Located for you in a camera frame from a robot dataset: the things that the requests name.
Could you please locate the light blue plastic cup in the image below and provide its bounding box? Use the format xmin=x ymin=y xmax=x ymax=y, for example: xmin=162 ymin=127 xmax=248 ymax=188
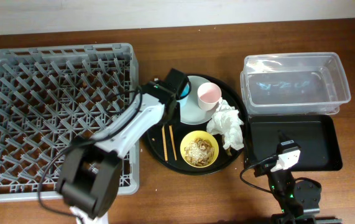
xmin=177 ymin=82 xmax=191 ymax=108

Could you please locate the pink plastic cup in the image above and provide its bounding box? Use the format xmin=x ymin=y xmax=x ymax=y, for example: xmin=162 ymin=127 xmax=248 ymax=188
xmin=197 ymin=82 xmax=222 ymax=111

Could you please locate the wooden chopstick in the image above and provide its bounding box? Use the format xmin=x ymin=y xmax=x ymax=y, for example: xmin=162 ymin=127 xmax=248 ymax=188
xmin=161 ymin=125 xmax=168 ymax=162
xmin=168 ymin=125 xmax=177 ymax=161

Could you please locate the white paper napkin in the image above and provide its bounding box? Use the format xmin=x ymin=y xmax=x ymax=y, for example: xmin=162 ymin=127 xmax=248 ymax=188
xmin=206 ymin=98 xmax=244 ymax=151

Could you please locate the yellow bowl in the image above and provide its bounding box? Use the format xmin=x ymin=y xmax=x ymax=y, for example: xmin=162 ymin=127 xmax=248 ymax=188
xmin=180 ymin=131 xmax=219 ymax=169

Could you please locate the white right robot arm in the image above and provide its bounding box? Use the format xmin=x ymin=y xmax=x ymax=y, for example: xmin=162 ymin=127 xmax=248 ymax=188
xmin=255 ymin=130 xmax=301 ymax=223

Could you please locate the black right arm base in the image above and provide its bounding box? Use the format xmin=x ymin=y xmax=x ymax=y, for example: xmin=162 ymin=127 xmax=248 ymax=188
xmin=270 ymin=177 xmax=343 ymax=224

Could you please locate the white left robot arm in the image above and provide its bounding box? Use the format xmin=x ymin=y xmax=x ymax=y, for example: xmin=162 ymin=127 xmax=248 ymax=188
xmin=56 ymin=68 xmax=189 ymax=223

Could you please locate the grey plastic dishwasher rack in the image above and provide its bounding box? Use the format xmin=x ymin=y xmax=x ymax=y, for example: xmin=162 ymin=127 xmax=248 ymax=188
xmin=0 ymin=43 xmax=139 ymax=202

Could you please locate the grey round plate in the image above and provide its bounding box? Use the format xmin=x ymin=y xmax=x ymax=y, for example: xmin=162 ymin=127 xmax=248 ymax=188
xmin=180 ymin=75 xmax=218 ymax=125

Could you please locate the black rectangular tray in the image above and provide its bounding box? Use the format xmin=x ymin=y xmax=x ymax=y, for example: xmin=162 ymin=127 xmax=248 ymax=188
xmin=244 ymin=114 xmax=343 ymax=171

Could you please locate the clear plastic bin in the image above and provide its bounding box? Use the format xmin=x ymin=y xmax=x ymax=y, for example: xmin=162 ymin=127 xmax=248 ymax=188
xmin=240 ymin=52 xmax=351 ymax=116

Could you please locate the food scraps pile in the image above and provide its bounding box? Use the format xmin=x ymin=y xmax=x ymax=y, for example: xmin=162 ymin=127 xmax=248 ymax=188
xmin=184 ymin=138 xmax=214 ymax=167

